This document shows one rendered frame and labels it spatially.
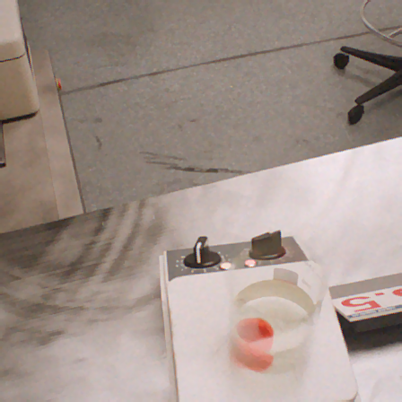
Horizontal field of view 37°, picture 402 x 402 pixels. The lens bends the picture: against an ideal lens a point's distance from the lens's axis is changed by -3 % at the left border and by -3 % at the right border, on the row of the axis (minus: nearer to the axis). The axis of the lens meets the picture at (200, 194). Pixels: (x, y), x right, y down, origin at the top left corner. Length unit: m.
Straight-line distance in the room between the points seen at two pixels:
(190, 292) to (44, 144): 0.94
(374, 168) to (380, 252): 0.12
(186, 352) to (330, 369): 0.10
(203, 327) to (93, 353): 0.13
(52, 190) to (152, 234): 0.65
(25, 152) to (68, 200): 0.18
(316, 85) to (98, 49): 0.82
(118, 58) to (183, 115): 0.43
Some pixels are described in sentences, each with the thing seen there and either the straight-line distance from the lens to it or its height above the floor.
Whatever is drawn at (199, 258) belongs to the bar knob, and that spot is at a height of 0.81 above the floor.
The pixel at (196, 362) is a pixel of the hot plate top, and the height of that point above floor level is 0.84.
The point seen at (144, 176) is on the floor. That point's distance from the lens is 1.77.
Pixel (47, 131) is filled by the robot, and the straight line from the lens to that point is 1.41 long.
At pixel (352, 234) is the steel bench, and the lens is 0.62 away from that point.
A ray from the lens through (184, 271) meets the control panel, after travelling 0.51.
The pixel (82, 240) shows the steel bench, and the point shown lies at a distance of 0.62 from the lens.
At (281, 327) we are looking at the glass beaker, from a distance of 0.36.
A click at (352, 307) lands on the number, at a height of 0.78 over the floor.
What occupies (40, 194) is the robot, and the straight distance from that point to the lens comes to 1.25.
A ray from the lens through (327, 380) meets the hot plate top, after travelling 0.43.
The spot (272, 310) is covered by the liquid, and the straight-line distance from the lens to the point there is 0.41.
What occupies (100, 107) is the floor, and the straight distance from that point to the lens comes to 2.05.
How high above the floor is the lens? 1.21
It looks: 45 degrees down
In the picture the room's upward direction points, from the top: 3 degrees counter-clockwise
